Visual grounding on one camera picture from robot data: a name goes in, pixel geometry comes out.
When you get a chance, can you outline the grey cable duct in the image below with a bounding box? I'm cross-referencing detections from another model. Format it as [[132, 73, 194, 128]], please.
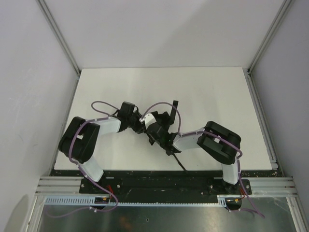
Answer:
[[43, 194, 242, 207]]

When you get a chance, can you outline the right aluminium frame post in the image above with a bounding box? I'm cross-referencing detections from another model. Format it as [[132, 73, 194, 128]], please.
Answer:
[[243, 0, 294, 170]]

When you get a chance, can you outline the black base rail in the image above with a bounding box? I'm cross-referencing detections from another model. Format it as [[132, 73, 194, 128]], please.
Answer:
[[50, 170, 283, 194]]

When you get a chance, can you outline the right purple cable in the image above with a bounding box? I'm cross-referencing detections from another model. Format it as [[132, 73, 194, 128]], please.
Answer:
[[142, 102, 266, 218]]

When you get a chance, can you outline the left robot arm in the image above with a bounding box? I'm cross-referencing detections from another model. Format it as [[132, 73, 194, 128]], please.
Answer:
[[58, 101, 143, 182]]

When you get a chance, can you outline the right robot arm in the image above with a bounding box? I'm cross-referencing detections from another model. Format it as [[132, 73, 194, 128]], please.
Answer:
[[145, 121, 242, 185]]

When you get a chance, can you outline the black folding umbrella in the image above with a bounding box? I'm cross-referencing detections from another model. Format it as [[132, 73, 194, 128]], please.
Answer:
[[153, 100, 188, 174]]

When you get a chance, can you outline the aluminium frame post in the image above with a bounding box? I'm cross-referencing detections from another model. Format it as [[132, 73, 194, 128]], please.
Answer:
[[243, 0, 294, 170], [36, 0, 81, 76]]

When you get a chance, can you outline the left aluminium frame post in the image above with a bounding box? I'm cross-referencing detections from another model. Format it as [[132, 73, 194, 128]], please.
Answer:
[[36, 0, 81, 76]]

